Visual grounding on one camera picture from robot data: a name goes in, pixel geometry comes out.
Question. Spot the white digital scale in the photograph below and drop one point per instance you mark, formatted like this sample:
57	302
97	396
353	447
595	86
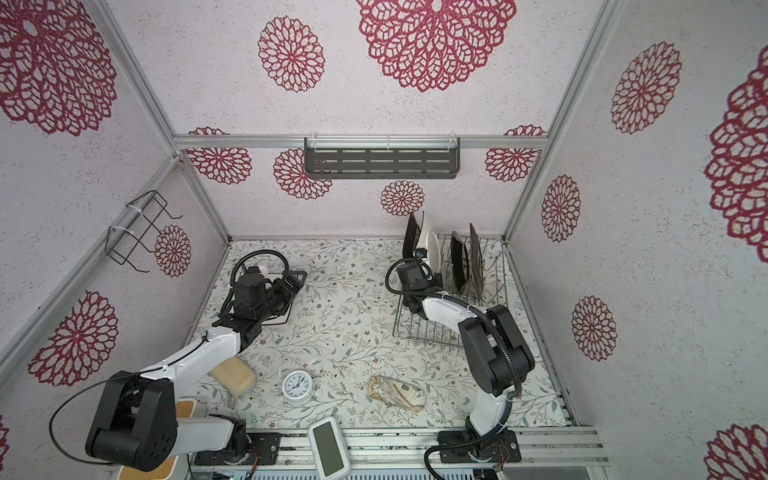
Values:
329	449

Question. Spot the small white alarm clock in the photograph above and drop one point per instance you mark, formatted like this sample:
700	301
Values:
297	387

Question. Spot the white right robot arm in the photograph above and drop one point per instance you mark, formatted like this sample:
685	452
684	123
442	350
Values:
499	358

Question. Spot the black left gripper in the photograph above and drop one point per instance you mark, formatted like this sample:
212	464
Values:
288	291

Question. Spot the clear plastic bag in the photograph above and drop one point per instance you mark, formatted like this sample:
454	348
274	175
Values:
397	393

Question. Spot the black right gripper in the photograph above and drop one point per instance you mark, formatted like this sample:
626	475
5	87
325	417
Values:
437	282

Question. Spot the grey wall shelf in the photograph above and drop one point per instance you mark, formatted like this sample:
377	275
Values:
327	160

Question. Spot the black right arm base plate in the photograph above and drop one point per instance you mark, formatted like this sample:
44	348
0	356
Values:
502	447

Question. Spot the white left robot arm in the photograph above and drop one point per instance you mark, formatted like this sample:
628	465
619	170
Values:
135	424

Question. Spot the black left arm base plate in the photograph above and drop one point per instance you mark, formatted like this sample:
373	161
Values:
253	448

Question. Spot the black round plate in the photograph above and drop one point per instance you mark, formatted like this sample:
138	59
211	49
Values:
459	262

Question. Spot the yellow sponge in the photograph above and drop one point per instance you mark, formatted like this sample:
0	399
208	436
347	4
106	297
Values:
236	376

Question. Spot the chrome wire dish rack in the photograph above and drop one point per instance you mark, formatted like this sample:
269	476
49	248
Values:
445	282

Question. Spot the black wire wall basket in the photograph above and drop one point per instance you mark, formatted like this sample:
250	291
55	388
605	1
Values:
123	239

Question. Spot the white square plate black rim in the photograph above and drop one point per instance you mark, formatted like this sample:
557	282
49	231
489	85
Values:
279	298

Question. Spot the black plate yellow rim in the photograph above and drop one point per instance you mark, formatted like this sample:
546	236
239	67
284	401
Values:
476	264

